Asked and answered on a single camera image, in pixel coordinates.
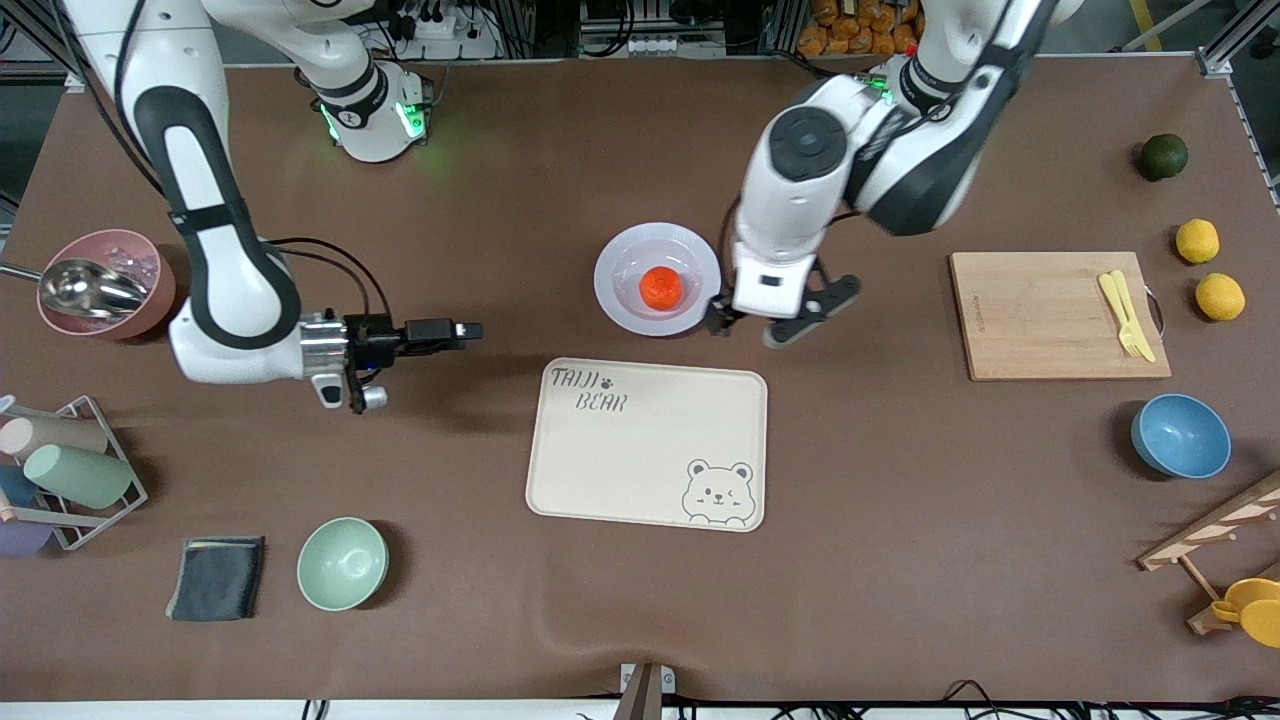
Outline orange mandarin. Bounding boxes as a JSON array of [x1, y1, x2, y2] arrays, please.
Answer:
[[640, 266, 685, 309]]

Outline lavender white plate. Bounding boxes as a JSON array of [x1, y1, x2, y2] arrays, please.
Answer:
[[594, 222, 722, 337]]

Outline cream tray with bear print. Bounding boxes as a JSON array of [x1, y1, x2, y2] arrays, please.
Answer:
[[526, 357, 769, 533]]

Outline wooden cutting board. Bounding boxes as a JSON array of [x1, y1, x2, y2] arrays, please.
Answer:
[[949, 251, 1172, 382]]

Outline mint green bowl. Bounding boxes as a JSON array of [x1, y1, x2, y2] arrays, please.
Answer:
[[297, 517, 389, 612]]

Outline pink bowl with ice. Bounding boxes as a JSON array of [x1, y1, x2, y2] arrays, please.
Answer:
[[38, 230, 177, 341]]

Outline crate of orange fruits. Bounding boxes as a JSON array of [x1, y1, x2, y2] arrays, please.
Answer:
[[797, 0, 921, 58]]

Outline dark grey folded cloth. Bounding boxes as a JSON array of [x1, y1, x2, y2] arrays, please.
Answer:
[[166, 537, 266, 622]]

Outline metal scoop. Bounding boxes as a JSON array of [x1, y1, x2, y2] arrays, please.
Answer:
[[0, 258, 151, 321]]

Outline white power strip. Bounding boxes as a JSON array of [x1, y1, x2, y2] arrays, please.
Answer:
[[398, 0, 501, 61]]

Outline yellow plastic fork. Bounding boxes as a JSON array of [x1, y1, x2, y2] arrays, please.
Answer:
[[1098, 272, 1146, 359]]

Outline yellow plastic fork and knife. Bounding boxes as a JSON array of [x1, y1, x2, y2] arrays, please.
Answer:
[[1110, 270, 1157, 363]]

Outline green plastic cup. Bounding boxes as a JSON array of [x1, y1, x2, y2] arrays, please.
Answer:
[[24, 443, 134, 509]]

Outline beige plastic cup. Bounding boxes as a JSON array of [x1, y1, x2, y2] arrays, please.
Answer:
[[0, 415, 109, 461]]

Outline dark green lime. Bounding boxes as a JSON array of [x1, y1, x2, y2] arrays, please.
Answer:
[[1140, 133, 1190, 183]]

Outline blue bowl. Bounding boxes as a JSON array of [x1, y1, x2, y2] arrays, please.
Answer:
[[1131, 393, 1233, 480]]

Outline yellow lemon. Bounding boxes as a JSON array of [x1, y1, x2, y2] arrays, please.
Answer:
[[1175, 218, 1221, 265], [1196, 272, 1246, 322]]

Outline purple plastic cup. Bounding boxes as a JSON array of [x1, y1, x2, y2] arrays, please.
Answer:
[[0, 520, 53, 558]]

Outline wooden drying rack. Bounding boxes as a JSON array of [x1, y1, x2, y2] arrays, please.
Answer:
[[1138, 470, 1280, 636]]

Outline yellow cup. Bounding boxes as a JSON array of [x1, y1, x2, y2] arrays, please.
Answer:
[[1212, 578, 1280, 649]]

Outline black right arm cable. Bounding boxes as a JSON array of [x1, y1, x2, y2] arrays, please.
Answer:
[[262, 236, 393, 321]]

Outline white wire cup rack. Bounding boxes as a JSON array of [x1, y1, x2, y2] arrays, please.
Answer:
[[0, 395, 149, 551]]

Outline metal table bracket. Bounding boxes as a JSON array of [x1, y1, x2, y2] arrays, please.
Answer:
[[618, 662, 677, 720]]

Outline aluminium frame profile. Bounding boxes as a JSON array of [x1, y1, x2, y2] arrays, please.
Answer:
[[0, 0, 151, 91], [1198, 0, 1280, 79]]

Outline black cable bundle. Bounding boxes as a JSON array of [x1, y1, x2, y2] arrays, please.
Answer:
[[940, 680, 1280, 720]]

